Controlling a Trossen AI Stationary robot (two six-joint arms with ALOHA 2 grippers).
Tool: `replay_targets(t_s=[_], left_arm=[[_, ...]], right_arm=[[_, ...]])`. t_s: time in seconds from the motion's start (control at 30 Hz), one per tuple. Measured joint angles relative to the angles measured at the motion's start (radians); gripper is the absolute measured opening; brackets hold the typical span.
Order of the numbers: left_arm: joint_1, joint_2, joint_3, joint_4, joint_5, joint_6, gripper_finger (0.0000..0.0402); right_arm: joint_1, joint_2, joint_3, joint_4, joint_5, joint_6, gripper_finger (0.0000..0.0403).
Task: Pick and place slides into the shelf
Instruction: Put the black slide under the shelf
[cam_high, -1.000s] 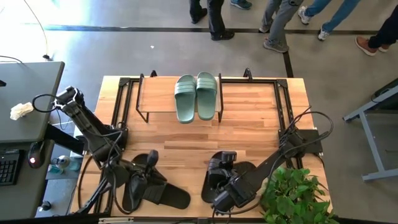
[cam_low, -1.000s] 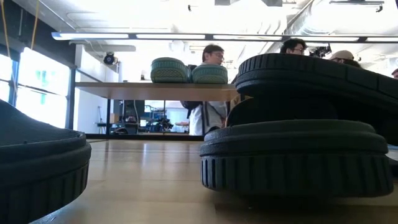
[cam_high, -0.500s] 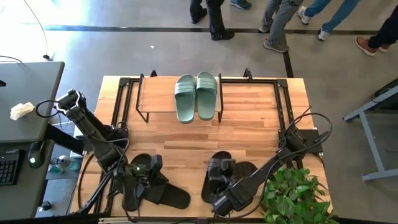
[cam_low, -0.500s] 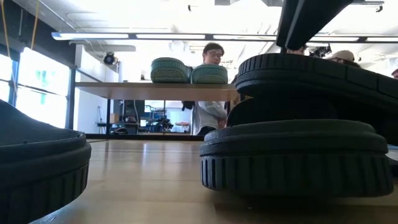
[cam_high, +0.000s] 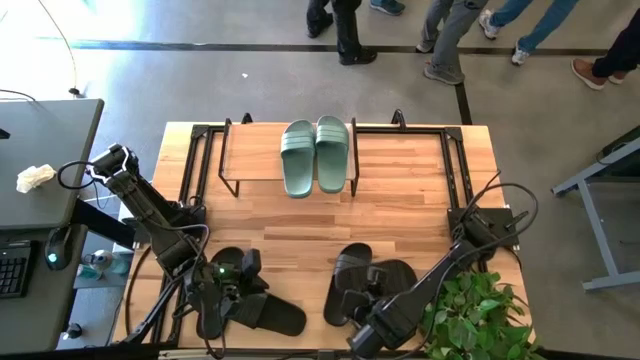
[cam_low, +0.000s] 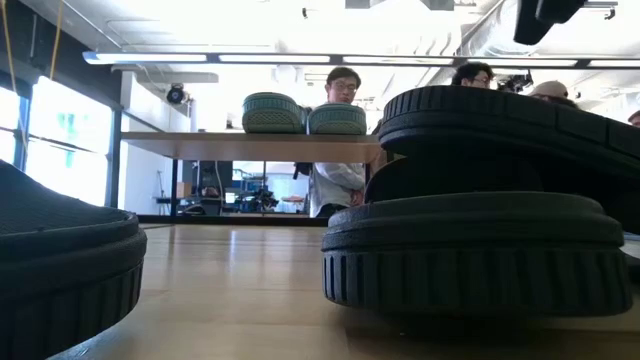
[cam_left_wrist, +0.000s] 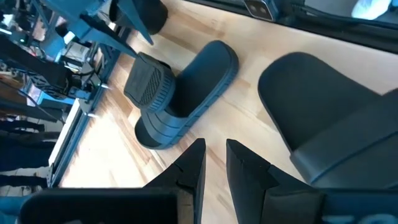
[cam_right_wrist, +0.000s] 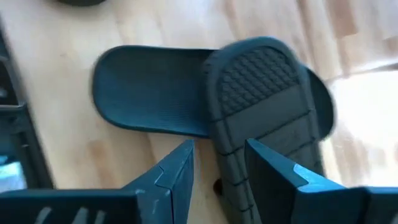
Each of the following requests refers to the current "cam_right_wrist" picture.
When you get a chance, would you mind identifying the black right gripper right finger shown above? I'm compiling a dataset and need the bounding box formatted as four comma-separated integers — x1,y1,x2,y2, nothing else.
244,138,368,224

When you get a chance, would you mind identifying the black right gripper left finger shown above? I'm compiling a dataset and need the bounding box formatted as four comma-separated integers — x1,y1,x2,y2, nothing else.
121,139,195,224

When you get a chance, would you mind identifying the black aluminium table frame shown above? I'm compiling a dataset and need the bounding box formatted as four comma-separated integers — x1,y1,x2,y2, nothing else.
0,18,55,190

